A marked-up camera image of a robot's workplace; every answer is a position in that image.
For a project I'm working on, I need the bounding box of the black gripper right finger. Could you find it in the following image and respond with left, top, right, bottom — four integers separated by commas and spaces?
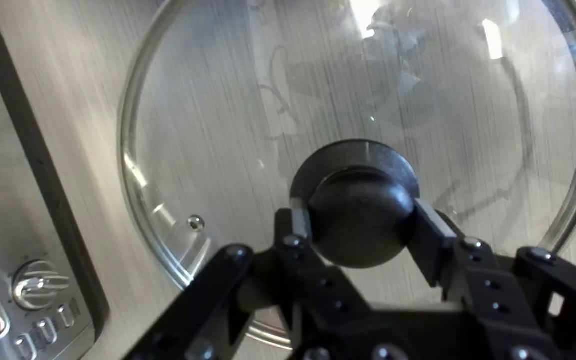
402, 196, 576, 360

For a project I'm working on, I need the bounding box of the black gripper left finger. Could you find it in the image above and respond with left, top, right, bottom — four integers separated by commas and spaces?
122, 198, 375, 360

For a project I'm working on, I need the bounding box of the glass lid with black knob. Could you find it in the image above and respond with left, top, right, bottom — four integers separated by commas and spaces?
115, 0, 576, 353

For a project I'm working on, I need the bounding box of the stainless steel toaster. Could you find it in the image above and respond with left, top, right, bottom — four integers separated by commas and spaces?
0, 6, 111, 360

